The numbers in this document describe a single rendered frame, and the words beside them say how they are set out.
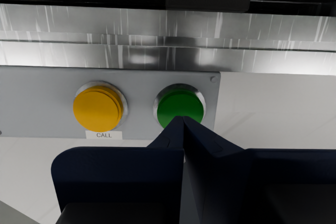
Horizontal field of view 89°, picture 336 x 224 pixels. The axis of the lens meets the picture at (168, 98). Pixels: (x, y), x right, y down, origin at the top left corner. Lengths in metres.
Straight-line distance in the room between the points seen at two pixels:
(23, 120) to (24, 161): 0.20
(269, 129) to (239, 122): 0.05
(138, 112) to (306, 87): 0.26
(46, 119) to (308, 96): 0.34
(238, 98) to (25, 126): 0.26
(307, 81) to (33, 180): 0.48
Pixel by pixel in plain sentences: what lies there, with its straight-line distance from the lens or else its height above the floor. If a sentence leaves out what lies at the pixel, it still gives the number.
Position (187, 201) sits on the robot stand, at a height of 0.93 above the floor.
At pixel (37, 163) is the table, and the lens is 0.38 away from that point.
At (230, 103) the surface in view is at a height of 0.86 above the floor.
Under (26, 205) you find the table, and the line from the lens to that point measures 0.47.
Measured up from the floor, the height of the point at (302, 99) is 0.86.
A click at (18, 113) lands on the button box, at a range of 0.20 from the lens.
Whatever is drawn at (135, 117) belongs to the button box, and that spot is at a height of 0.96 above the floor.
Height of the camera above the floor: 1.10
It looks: 71 degrees down
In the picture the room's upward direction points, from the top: 177 degrees clockwise
